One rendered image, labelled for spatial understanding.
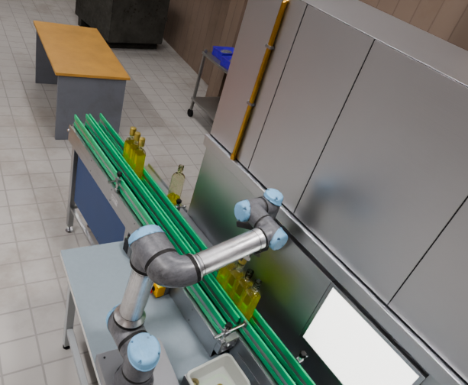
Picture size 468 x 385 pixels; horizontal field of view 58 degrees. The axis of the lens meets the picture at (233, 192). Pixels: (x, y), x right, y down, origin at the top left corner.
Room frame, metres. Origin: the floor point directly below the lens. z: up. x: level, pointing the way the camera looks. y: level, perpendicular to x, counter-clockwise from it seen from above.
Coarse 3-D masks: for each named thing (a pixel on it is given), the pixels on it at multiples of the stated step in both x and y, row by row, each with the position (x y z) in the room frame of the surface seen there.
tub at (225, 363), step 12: (216, 360) 1.08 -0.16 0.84; (228, 360) 1.12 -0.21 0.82; (192, 372) 1.00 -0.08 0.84; (204, 372) 1.04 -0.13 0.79; (216, 372) 1.08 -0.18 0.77; (228, 372) 1.10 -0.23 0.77; (240, 372) 1.07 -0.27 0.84; (192, 384) 0.95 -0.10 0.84; (204, 384) 1.01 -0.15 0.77; (216, 384) 1.03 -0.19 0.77; (228, 384) 1.04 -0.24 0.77; (240, 384) 1.05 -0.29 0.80
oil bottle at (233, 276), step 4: (232, 268) 1.37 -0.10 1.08; (232, 272) 1.35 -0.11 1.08; (236, 272) 1.35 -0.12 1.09; (240, 272) 1.35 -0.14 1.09; (244, 272) 1.37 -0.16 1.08; (228, 276) 1.36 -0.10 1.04; (232, 276) 1.34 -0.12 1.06; (236, 276) 1.33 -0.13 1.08; (240, 276) 1.34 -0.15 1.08; (228, 280) 1.35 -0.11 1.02; (232, 280) 1.34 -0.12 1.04; (236, 280) 1.33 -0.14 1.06; (224, 284) 1.36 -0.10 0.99; (228, 284) 1.34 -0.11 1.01; (232, 284) 1.33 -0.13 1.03; (224, 288) 1.35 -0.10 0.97; (228, 288) 1.34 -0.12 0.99; (232, 288) 1.33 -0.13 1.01; (228, 292) 1.33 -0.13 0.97
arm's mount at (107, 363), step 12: (96, 360) 0.94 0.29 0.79; (108, 360) 0.95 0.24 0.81; (120, 360) 0.96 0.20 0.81; (168, 360) 1.04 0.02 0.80; (108, 372) 0.90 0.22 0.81; (156, 372) 0.97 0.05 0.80; (168, 372) 0.99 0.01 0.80; (108, 384) 0.86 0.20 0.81; (156, 384) 0.92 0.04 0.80; (168, 384) 0.94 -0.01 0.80
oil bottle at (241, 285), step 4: (244, 276) 1.34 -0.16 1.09; (240, 280) 1.31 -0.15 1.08; (244, 280) 1.31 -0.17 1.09; (252, 280) 1.33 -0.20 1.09; (236, 284) 1.32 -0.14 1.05; (240, 284) 1.31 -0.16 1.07; (244, 284) 1.30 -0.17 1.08; (248, 284) 1.31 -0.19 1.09; (252, 284) 1.32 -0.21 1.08; (236, 288) 1.32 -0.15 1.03; (240, 288) 1.30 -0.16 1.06; (244, 288) 1.29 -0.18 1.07; (232, 292) 1.33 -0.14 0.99; (236, 292) 1.31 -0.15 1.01; (240, 292) 1.29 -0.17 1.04; (232, 296) 1.32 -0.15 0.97; (236, 296) 1.30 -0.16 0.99; (240, 296) 1.29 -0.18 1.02; (236, 300) 1.30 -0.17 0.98; (236, 304) 1.29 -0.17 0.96
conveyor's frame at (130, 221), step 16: (80, 144) 2.22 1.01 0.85; (96, 160) 2.07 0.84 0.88; (96, 176) 2.03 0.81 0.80; (112, 192) 1.88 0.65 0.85; (128, 208) 1.76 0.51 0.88; (128, 224) 1.72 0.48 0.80; (176, 288) 1.37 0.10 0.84; (176, 304) 1.35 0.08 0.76; (192, 304) 1.29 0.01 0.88; (192, 320) 1.26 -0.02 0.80; (208, 336) 1.18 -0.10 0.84; (240, 336) 1.21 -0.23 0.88; (208, 352) 1.16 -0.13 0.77; (240, 352) 1.17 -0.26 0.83; (256, 368) 1.10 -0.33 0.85; (272, 384) 1.04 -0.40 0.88
